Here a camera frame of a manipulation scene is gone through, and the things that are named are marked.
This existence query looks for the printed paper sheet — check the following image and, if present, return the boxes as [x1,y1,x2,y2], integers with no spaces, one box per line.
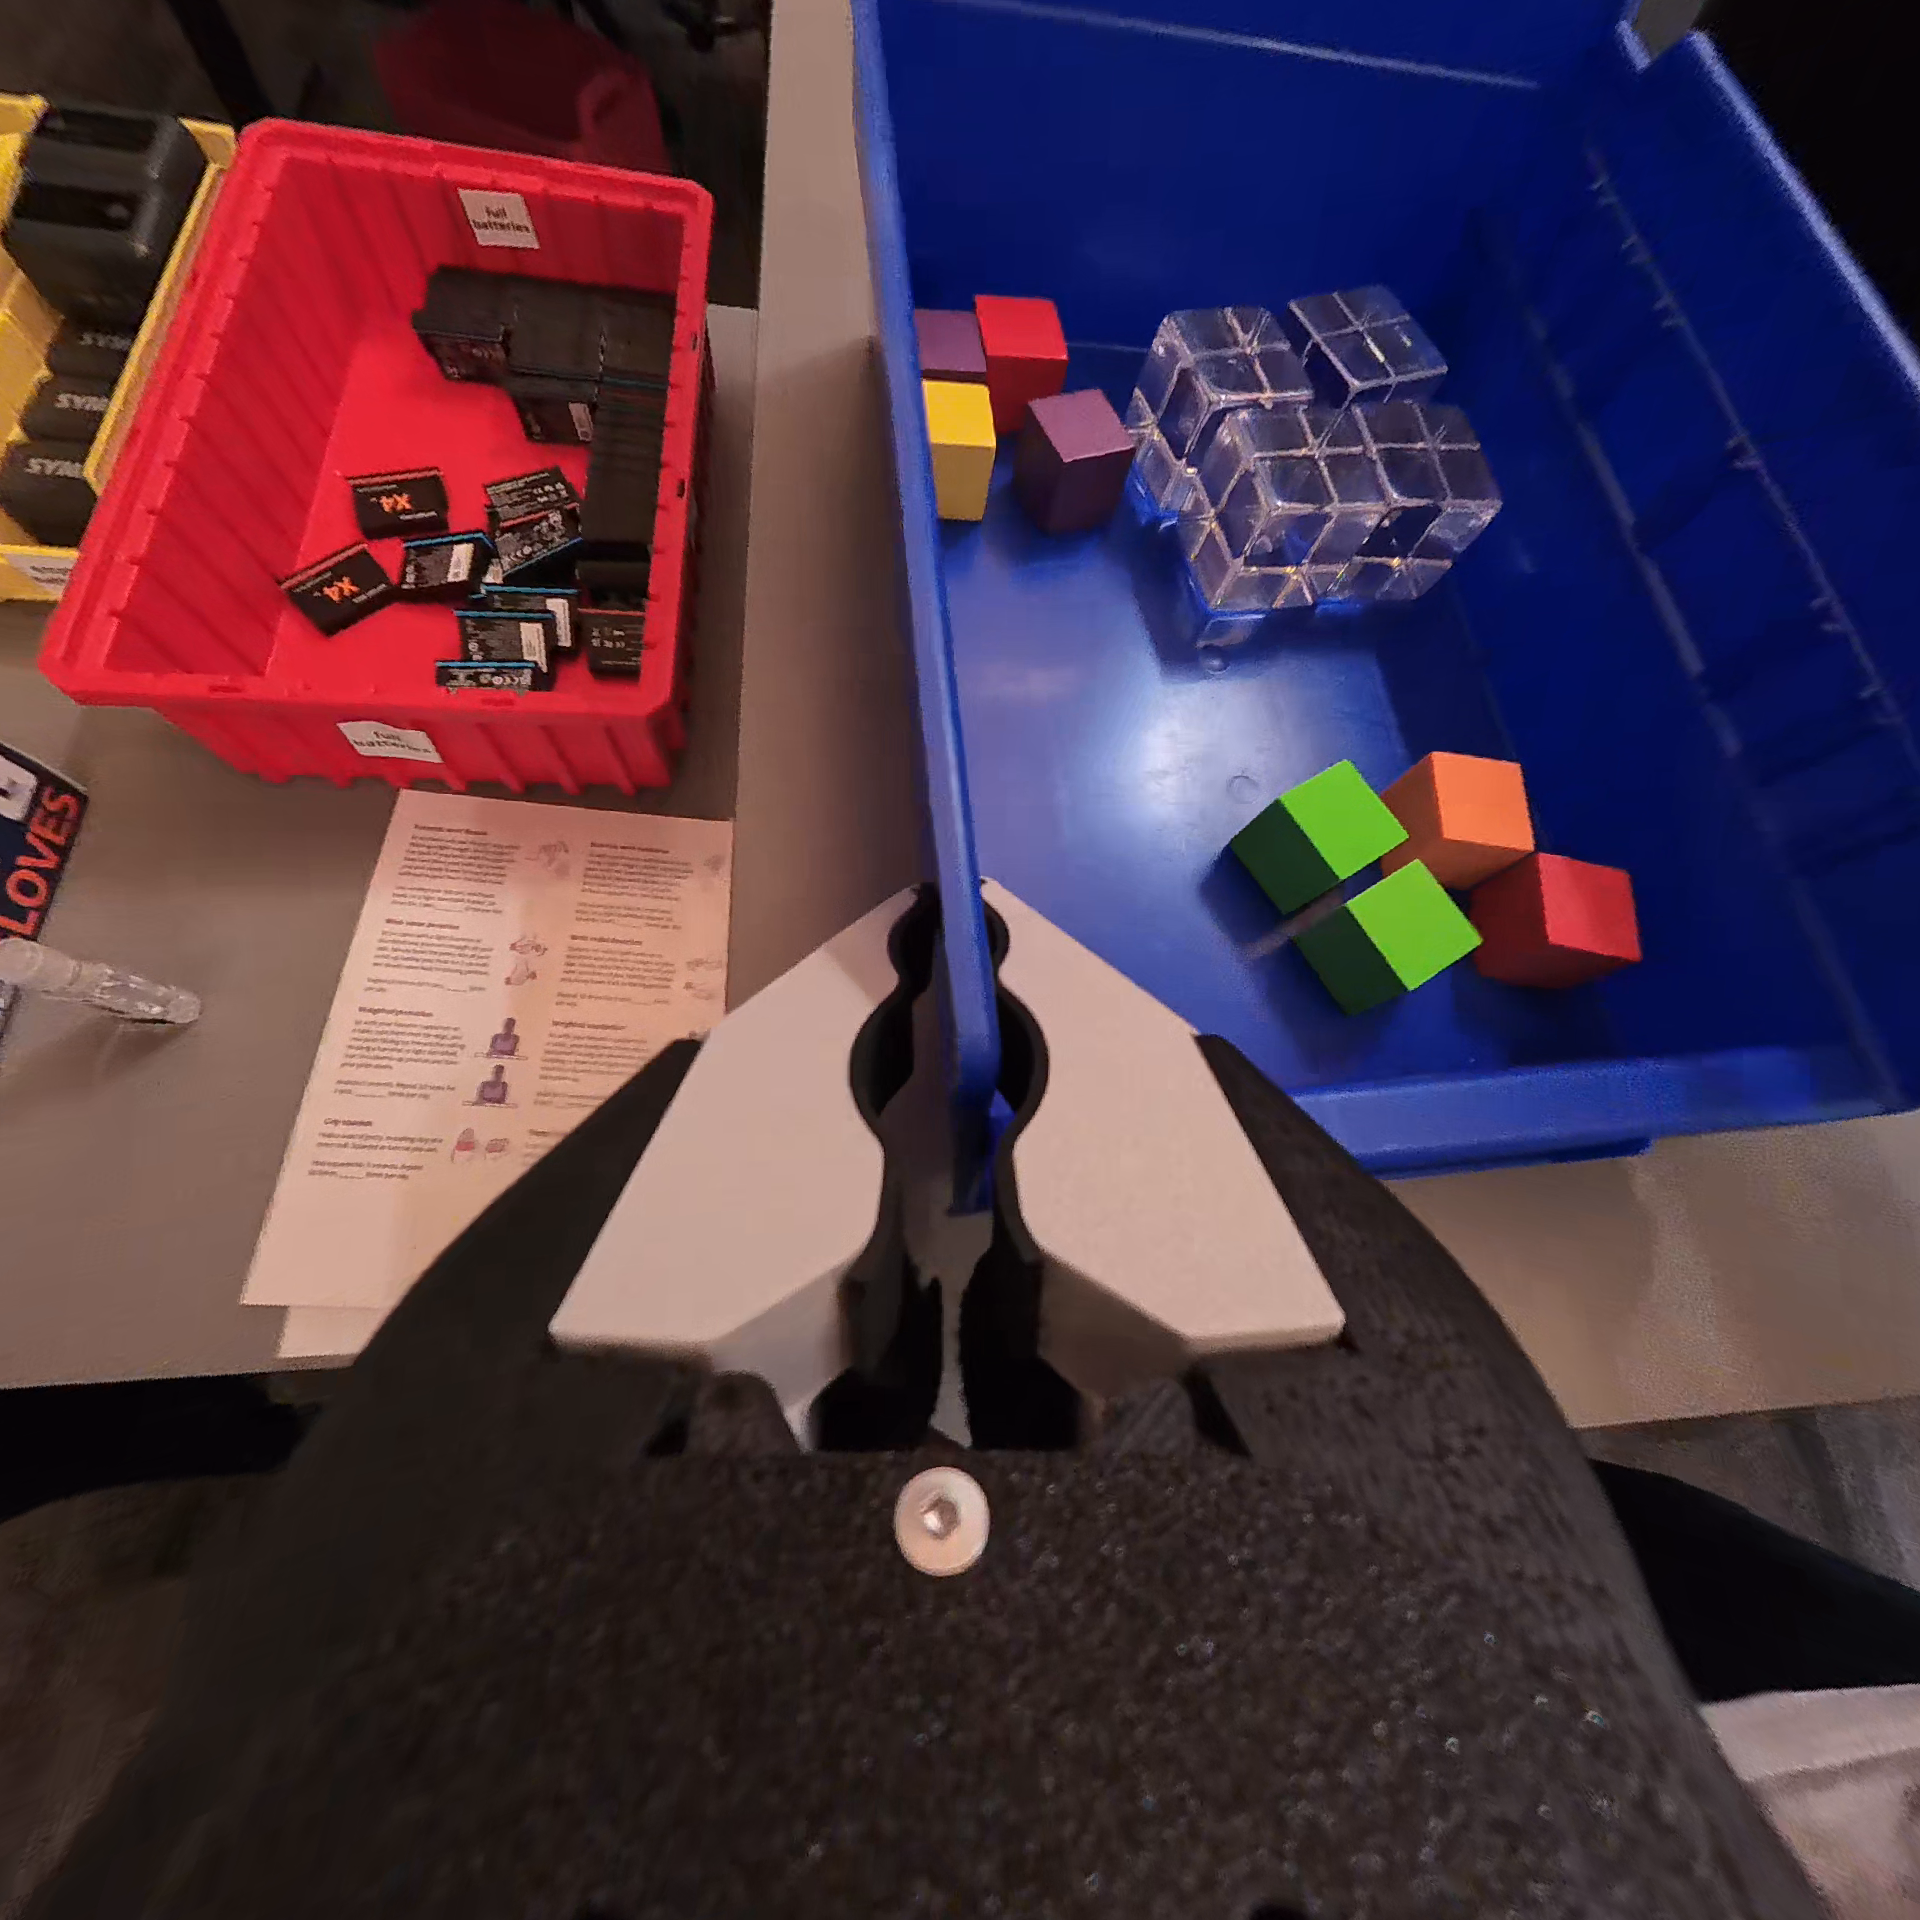
[239,790,737,1364]

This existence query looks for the pile of black batteries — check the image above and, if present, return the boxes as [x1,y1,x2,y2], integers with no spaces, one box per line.
[279,263,681,696]

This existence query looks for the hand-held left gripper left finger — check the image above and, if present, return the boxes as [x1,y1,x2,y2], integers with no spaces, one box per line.
[545,883,965,1452]

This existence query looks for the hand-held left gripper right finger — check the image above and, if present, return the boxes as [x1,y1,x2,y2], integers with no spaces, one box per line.
[965,875,1348,1445]

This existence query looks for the orange wooden cube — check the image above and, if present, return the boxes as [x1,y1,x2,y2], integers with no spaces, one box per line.
[1378,751,1538,889]

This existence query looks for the yellow plastic bin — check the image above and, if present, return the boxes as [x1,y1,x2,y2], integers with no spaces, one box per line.
[0,90,239,605]

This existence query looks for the person's white shirt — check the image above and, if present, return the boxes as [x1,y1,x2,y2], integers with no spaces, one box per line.
[1702,1673,1920,1920]

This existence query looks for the clear plastic piece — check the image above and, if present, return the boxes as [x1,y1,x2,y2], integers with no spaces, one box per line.
[0,950,204,1038]

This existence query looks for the red plastic bin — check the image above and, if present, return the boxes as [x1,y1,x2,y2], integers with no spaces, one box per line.
[37,116,716,796]

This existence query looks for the yellow wooden cube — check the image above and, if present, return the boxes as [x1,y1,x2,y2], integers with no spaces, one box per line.
[922,377,1001,524]

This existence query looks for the clear acrylic cube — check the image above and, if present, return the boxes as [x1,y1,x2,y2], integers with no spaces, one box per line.
[1179,402,1389,609]
[1320,395,1506,605]
[1286,282,1452,409]
[1125,307,1316,484]

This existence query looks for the person's dark pants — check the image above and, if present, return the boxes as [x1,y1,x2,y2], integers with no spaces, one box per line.
[1581,1458,1920,1734]

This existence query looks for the row of black devices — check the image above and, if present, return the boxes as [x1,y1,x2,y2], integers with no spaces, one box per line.
[0,102,209,545]

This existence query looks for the blue plastic bin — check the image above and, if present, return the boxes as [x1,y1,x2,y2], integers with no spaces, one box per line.
[844,0,1920,1220]

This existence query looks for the red wooden cube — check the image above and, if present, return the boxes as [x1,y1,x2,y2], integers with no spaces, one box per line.
[1465,850,1643,990]
[974,294,1072,439]

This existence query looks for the green wooden cube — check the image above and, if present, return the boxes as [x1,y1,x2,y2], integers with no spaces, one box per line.
[1229,760,1411,920]
[1293,861,1485,1016]

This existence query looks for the dark printed card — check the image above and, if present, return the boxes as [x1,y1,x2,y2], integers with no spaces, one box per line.
[0,742,90,950]

